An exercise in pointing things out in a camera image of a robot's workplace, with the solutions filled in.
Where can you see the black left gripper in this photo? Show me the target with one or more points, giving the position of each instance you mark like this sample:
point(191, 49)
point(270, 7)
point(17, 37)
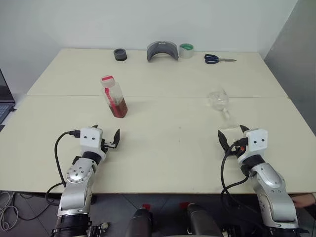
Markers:
point(107, 144)

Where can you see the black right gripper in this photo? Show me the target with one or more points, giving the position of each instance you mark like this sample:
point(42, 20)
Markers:
point(234, 151)

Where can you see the plastic bottle with red liquid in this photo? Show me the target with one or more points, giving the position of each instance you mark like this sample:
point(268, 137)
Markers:
point(118, 106)

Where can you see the clear wine glass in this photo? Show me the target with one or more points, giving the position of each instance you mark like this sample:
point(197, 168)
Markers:
point(219, 98)

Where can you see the red and white bottle cap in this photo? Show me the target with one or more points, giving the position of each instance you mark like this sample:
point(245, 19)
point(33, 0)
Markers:
point(106, 80)

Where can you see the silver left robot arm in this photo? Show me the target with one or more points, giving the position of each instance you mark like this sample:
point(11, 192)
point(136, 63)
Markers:
point(76, 177)

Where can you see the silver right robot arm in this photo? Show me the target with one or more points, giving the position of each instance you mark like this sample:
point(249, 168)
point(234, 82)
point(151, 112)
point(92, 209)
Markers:
point(271, 187)

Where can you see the person bare hand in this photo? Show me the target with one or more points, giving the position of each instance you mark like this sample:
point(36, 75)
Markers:
point(302, 201)

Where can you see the black round cap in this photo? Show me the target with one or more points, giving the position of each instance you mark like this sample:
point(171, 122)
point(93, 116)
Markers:
point(120, 54)

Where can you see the dark rounded shape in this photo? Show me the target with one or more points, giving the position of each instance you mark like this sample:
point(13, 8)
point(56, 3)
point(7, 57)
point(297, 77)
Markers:
point(139, 223)
point(201, 221)

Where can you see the silver tape roll green core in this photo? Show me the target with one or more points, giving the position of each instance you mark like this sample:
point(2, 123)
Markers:
point(186, 53)

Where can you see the dark laptop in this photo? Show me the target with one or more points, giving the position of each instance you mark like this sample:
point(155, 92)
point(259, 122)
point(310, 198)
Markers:
point(5, 98)

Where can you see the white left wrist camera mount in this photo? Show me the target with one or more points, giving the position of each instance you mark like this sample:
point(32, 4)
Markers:
point(91, 138)

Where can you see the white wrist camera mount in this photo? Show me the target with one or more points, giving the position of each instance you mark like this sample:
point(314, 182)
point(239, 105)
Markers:
point(258, 142)
point(91, 138)

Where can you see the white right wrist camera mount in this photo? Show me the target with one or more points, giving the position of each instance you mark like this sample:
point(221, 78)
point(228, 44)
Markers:
point(258, 142)

